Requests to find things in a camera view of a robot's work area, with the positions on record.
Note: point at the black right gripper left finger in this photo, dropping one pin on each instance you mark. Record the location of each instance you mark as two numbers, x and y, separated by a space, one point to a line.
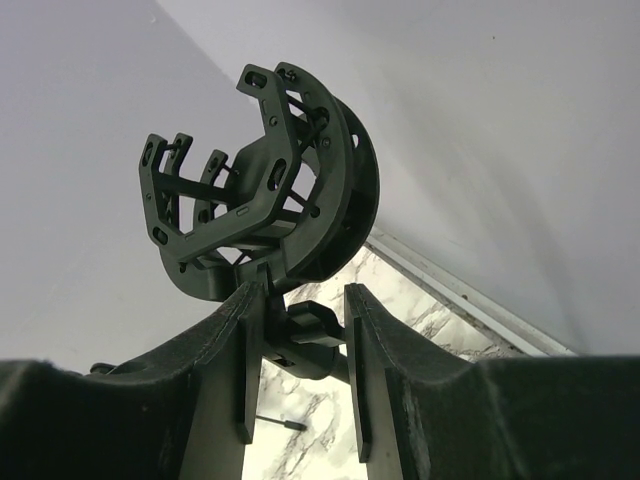
184 410

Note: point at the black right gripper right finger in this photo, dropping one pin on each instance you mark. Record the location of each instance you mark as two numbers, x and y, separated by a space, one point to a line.
424 413

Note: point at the black stand with shock mount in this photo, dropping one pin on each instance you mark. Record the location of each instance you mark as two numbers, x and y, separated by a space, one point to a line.
290 208

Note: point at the black tripod stand shock mount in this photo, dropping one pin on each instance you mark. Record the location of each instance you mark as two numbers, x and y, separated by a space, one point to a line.
288 424

